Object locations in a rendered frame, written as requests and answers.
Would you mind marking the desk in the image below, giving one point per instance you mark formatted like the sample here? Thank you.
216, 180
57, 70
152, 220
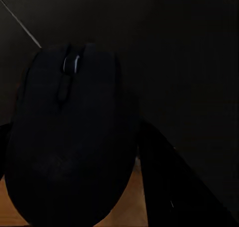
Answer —
180, 56

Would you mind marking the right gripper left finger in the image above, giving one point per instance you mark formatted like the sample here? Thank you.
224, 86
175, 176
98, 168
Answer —
4, 129

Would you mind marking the cabinet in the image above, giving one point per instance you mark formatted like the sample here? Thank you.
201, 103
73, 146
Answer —
9, 216

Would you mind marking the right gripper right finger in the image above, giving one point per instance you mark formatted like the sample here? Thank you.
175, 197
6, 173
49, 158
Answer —
175, 196

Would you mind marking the mouse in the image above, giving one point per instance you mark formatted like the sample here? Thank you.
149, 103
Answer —
74, 136

